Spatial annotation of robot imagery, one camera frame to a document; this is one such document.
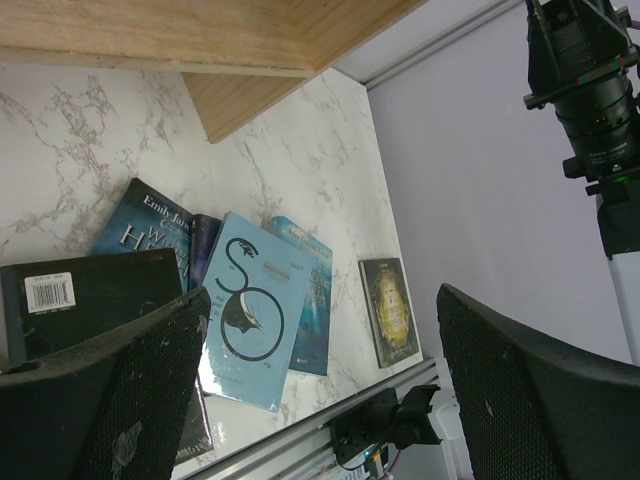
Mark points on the wooden two-tier shelf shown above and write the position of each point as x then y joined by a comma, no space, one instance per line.
237,58

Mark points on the Robinson Crusoe purple book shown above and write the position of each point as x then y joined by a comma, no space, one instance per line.
204,231

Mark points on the dark green gold book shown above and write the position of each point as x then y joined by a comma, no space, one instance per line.
389,310

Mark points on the aluminium rail beam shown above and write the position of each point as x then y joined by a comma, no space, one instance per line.
273,455

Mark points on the Wuthering Heights blue book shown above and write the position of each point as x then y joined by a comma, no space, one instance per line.
144,219

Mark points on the teal underwater cover book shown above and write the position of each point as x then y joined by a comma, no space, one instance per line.
311,348

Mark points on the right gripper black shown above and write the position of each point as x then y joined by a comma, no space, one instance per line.
579,54

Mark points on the black book with barcode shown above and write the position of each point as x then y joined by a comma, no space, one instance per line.
47,307

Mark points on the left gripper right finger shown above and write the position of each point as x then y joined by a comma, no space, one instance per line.
533,406

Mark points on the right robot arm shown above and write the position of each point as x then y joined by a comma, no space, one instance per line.
607,157

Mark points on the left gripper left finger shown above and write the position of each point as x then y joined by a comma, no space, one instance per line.
112,407

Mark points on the light blue SO book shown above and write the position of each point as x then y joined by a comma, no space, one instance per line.
257,284

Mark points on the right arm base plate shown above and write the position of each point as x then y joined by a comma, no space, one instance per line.
383,419

